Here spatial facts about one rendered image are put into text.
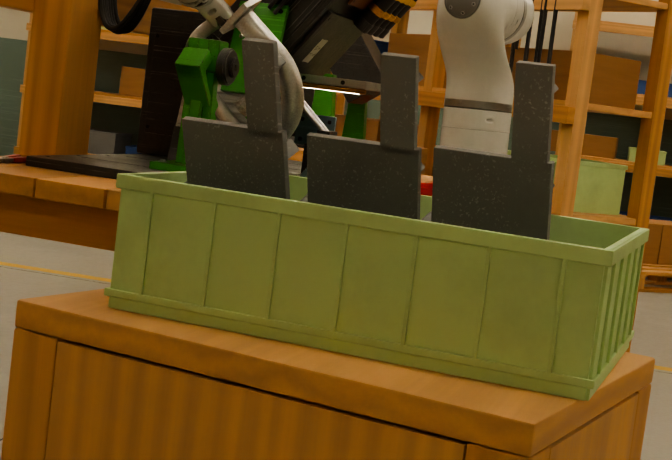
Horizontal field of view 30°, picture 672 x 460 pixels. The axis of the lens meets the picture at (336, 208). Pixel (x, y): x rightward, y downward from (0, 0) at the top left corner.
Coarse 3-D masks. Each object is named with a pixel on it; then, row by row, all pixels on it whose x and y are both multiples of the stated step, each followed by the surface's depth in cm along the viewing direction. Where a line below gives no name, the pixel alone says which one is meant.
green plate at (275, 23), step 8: (256, 8) 278; (264, 8) 277; (272, 8) 276; (288, 8) 276; (264, 16) 277; (272, 16) 276; (280, 16) 276; (272, 24) 276; (280, 24) 275; (272, 32) 275; (280, 32) 275; (232, 40) 277; (240, 40) 277; (280, 40) 274; (232, 48) 277; (240, 48) 276; (240, 56) 276; (240, 64) 276; (240, 72) 275; (240, 80) 275; (224, 88) 275; (232, 88) 275; (240, 88) 274
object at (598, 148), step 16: (576, 16) 1082; (624, 32) 1071; (640, 32) 1069; (640, 80) 1078; (640, 96) 1077; (560, 128) 1091; (592, 144) 1093; (608, 144) 1090; (608, 160) 1085; (624, 160) 1086
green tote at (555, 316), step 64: (128, 192) 156; (192, 192) 153; (128, 256) 157; (192, 256) 154; (256, 256) 151; (320, 256) 148; (384, 256) 146; (448, 256) 143; (512, 256) 141; (576, 256) 138; (640, 256) 172; (192, 320) 154; (256, 320) 151; (320, 320) 149; (384, 320) 146; (448, 320) 144; (512, 320) 141; (576, 320) 139; (512, 384) 141; (576, 384) 139
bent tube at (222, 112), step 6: (228, 6) 275; (204, 24) 274; (210, 24) 274; (198, 30) 274; (204, 30) 274; (210, 30) 274; (192, 36) 274; (198, 36) 274; (204, 36) 274; (222, 102) 270; (222, 108) 269; (228, 108) 270; (216, 114) 270; (222, 114) 268; (228, 114) 268; (222, 120) 269; (228, 120) 268; (234, 120) 268
